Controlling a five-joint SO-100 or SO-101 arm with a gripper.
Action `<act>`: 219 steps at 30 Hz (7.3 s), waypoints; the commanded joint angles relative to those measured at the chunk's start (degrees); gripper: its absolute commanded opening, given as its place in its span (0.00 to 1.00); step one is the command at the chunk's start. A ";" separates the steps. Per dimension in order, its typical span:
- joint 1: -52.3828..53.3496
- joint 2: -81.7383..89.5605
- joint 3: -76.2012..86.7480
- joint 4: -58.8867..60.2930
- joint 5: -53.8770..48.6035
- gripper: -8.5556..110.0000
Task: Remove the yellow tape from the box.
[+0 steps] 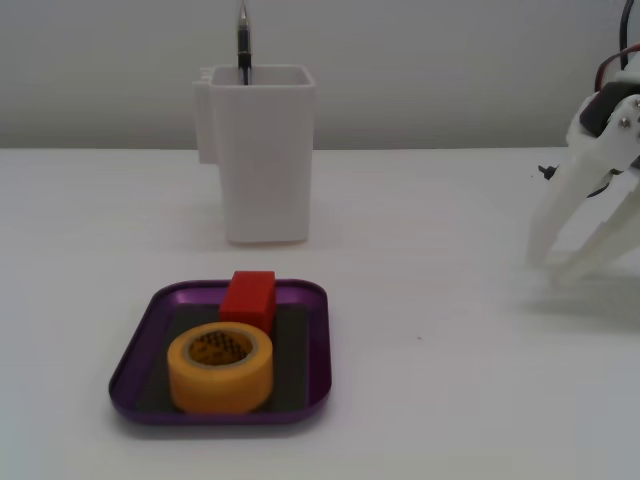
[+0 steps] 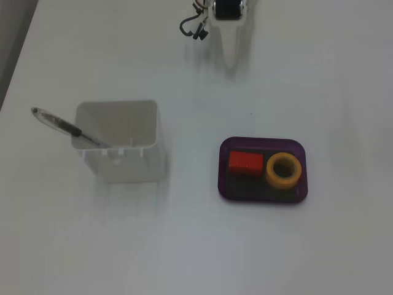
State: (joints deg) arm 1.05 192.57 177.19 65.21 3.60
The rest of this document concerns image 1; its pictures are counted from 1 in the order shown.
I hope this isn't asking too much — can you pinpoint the black cable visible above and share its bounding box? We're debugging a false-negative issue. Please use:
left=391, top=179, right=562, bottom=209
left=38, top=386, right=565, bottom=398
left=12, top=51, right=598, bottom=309
left=618, top=0, right=637, bottom=69

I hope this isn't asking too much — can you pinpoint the red servo wire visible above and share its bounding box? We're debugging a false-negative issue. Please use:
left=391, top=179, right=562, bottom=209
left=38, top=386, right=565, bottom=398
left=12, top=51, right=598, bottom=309
left=594, top=44, right=640, bottom=87

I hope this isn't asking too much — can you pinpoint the purple metal tray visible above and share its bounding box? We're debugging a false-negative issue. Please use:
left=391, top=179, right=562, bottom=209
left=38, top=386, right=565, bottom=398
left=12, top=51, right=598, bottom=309
left=108, top=278, right=334, bottom=427

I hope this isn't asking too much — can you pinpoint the yellow tape roll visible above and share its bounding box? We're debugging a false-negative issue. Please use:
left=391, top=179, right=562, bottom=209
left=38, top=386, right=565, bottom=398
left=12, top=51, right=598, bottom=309
left=166, top=322, right=275, bottom=415

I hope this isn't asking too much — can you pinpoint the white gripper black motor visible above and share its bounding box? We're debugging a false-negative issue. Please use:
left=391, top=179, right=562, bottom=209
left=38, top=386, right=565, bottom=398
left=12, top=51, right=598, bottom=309
left=523, top=47, right=640, bottom=285

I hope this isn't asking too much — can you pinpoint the black ballpoint pen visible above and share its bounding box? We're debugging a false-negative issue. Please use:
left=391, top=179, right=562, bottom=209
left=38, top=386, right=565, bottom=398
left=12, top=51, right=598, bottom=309
left=236, top=0, right=252, bottom=86

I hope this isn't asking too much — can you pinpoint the red block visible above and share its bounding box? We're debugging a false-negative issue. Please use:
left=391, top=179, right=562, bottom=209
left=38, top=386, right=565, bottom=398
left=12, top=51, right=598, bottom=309
left=218, top=270, right=278, bottom=335

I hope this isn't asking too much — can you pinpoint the white plastic pen holder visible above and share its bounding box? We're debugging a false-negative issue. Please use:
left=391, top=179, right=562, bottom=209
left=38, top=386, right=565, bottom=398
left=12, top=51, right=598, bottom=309
left=192, top=63, right=317, bottom=245

